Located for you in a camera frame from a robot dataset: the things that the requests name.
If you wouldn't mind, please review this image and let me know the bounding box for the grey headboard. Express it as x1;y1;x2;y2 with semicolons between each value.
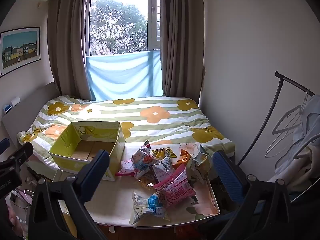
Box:
2;82;59;143

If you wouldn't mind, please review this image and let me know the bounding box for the green cardboard box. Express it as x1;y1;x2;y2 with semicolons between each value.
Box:
49;121;125;182

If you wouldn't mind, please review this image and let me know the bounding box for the light blue hanging garment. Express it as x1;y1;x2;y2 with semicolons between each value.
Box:
290;95;320;160

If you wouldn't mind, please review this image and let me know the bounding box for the silver grey snack packet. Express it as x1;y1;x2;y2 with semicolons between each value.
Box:
150;162;175;183

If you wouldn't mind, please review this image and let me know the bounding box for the large pink snack packet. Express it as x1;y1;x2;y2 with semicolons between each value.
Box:
152;166;197;208

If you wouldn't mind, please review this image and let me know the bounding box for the white framed window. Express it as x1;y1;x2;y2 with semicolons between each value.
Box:
85;0;162;57

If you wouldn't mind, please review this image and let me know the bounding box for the framed landscape picture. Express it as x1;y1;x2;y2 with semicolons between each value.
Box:
0;26;41;78

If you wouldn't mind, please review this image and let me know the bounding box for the small pink snack packet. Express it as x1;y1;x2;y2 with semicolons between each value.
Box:
115;159;137;177

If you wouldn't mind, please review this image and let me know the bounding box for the blue white snack packet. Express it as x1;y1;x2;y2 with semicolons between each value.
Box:
129;191;170;225

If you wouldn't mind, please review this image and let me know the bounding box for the white orange cartoon snack packet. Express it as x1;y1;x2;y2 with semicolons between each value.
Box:
130;140;160;179

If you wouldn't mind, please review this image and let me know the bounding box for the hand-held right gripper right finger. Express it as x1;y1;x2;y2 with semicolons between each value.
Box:
207;150;293;240

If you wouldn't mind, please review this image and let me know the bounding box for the brown curtain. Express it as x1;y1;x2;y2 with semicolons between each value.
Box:
160;0;205;98
47;0;92;100

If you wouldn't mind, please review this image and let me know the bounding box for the floral striped blanket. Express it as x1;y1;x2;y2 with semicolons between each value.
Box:
17;94;235;167

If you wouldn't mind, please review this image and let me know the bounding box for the black cable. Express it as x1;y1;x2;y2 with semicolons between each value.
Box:
237;71;315;165

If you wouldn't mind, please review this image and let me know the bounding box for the light blue cloth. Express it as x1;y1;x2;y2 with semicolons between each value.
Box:
86;50;163;101

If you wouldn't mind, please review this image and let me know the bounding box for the cream garment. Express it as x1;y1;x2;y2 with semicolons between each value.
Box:
265;135;320;197

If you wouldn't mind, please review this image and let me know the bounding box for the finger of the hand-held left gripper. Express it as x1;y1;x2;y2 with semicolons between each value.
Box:
0;142;34;172
0;138;11;153

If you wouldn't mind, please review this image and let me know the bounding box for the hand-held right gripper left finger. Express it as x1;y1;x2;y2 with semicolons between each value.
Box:
29;149;110;240

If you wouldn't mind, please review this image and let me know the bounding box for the grey green snack packet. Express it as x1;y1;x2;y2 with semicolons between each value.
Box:
191;144;213;181

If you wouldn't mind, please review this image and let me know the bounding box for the yellow black snack packet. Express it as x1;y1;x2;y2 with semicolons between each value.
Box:
151;147;178;165

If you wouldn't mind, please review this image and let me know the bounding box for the clear waffle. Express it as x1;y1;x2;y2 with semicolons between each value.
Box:
136;176;157;189

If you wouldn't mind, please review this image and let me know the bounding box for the white clothes hanger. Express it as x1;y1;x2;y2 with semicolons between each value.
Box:
265;130;300;158
271;104;304;136

